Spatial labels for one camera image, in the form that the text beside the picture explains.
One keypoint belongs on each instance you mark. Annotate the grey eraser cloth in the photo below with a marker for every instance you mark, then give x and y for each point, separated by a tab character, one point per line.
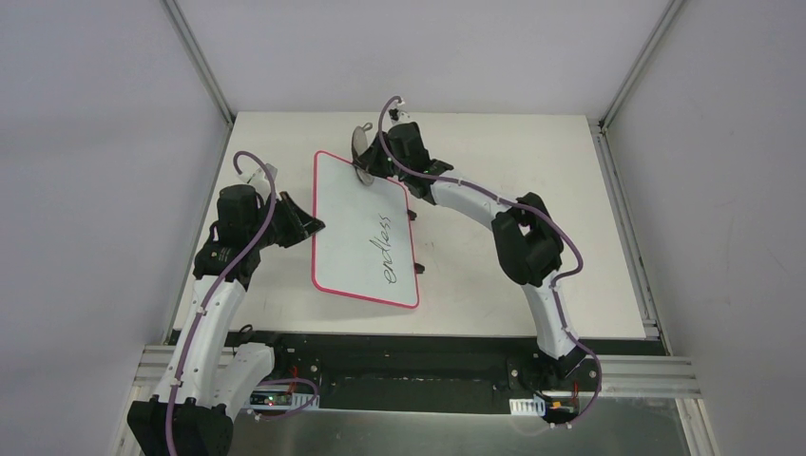
359	145

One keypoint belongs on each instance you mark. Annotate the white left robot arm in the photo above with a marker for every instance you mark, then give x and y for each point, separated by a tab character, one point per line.
194	407

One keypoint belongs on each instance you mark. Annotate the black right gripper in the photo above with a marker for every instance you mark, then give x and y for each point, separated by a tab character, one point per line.
379	162

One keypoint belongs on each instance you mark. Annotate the aluminium frame rail front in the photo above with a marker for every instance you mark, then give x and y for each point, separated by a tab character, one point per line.
624	375

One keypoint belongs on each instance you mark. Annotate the aluminium frame post right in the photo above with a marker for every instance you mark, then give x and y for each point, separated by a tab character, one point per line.
666	21

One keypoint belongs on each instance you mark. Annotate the aluminium frame post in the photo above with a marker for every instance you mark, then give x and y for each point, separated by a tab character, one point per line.
195	54
666	21

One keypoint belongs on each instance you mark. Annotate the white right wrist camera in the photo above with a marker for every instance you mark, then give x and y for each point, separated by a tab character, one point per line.
398	115

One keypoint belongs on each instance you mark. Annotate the pink-framed whiteboard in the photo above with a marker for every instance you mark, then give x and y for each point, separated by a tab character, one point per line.
366	249

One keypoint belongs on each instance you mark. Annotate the controller board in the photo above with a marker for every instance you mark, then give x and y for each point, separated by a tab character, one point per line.
554	410
275	401

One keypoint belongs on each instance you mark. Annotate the aluminium frame post left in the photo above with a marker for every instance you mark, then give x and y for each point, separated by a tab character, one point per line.
195	54

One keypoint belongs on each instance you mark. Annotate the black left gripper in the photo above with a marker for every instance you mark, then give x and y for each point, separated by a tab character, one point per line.
284	218

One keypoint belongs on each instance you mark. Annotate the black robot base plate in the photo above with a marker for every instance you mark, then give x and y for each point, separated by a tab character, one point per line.
438	374

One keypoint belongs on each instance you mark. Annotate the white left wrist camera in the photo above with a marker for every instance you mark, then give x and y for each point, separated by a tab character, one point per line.
262	181

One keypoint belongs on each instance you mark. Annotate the left controller board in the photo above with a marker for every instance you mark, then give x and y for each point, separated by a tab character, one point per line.
275	401

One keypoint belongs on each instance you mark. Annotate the right controller board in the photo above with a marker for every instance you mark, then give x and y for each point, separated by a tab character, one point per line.
554	410

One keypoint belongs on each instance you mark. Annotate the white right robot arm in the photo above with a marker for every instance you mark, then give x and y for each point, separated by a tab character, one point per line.
527	243

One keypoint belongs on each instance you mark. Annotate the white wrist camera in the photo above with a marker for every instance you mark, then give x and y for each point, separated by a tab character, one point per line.
262	181
398	115

